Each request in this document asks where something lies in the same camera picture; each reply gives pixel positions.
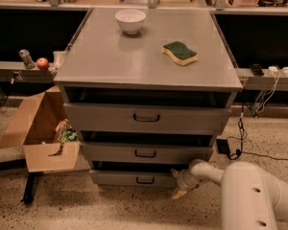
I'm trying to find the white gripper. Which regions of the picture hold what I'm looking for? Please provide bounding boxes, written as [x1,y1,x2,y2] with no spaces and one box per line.
[170,169,201,199]

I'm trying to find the grey bottom drawer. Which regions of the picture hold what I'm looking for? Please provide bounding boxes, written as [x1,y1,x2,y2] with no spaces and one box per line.
[89,170,177,188]

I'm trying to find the grey drawer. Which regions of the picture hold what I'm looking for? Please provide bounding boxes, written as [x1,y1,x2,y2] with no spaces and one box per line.
[81,142,213,164]
[64,103,230,135]
[89,170,177,188]

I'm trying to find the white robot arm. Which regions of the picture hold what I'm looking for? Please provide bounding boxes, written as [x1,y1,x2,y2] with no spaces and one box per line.
[171,159,288,230]

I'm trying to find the grey middle drawer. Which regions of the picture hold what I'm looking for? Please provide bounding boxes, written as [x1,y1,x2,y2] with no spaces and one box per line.
[81,142,213,164]

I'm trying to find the grey drawer cabinet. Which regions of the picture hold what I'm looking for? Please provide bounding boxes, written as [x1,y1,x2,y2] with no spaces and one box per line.
[53,7,244,190]

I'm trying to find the grey top drawer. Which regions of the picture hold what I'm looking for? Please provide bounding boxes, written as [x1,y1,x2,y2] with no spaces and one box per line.
[64,103,230,135]

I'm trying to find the black power adapter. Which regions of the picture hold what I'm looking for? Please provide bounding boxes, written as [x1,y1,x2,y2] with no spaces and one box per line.
[216,139,230,155]

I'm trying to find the colourful toys in box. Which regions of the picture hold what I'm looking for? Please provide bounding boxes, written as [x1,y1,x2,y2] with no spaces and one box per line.
[54,119,78,144]

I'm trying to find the green yellow sponge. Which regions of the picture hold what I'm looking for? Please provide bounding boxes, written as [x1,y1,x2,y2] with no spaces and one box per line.
[162,41,198,66]

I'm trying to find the black table leg foot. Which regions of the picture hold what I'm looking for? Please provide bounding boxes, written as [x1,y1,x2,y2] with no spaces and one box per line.
[21,172,36,204]

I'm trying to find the cardboard box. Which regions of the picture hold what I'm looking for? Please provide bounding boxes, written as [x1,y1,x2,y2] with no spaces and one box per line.
[0,86,89,173]

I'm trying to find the white bowl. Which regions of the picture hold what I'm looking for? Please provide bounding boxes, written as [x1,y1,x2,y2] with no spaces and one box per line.
[115,9,146,35]

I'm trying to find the red apple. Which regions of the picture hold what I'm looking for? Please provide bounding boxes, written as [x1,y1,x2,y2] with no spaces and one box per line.
[36,57,50,70]

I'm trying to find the small grey figurine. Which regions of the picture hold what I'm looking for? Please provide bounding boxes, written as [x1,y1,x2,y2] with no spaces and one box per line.
[19,49,36,69]

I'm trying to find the black floor cable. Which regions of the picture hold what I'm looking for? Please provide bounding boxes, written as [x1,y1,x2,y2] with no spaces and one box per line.
[226,103,288,164]

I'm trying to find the white charger cables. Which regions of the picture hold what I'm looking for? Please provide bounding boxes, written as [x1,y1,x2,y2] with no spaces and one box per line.
[253,66,282,116]

